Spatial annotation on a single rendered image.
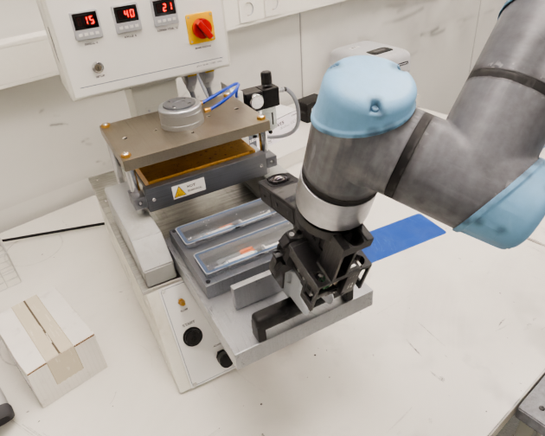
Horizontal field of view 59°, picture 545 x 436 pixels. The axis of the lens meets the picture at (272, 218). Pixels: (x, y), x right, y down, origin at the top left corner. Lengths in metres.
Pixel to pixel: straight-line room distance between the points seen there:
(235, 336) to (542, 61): 0.46
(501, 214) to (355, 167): 0.11
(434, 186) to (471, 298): 0.69
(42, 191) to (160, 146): 0.69
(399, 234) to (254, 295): 0.58
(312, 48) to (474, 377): 1.32
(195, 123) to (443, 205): 0.58
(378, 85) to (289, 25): 1.42
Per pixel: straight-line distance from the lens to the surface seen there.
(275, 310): 0.62
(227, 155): 0.89
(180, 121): 0.87
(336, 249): 0.47
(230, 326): 0.67
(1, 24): 1.36
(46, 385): 0.93
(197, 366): 0.87
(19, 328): 0.99
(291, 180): 0.58
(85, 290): 1.15
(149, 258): 0.80
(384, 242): 1.16
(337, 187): 0.41
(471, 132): 0.39
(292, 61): 1.82
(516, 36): 0.42
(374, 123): 0.37
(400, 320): 0.98
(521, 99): 0.40
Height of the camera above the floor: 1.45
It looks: 34 degrees down
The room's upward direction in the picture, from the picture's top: 5 degrees counter-clockwise
